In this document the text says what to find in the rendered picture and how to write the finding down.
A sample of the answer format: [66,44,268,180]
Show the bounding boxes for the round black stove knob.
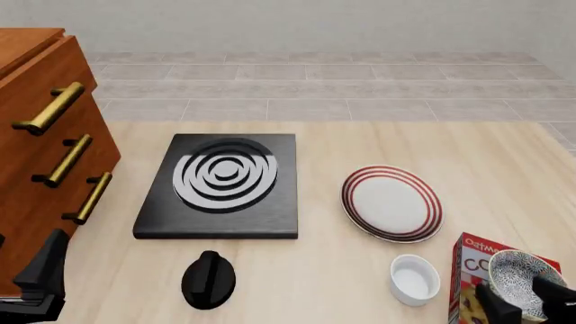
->
[181,249,238,311]

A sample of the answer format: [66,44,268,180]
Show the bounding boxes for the flat black stove plate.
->
[132,132,300,241]

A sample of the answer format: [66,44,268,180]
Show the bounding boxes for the brass drawer handle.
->
[11,81,86,137]
[60,171,113,226]
[31,133,94,189]

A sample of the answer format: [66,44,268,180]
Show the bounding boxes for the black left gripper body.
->
[0,295,67,322]

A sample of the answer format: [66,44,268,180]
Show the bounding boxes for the black patterned bowl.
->
[488,248,570,322]

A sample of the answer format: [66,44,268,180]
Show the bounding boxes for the wooden cabinet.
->
[0,27,122,295]

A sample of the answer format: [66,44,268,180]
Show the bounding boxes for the white plate with red rings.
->
[340,164,445,245]

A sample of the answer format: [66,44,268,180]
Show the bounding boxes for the red printed cookies box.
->
[447,231,563,324]

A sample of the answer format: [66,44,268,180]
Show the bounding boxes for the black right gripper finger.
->
[475,282,524,324]
[532,275,576,324]

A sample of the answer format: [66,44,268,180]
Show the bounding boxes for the wooden cabinet drawer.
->
[0,84,112,257]
[0,124,122,295]
[0,35,98,173]

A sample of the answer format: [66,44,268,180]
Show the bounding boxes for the small white ramekin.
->
[389,254,442,308]

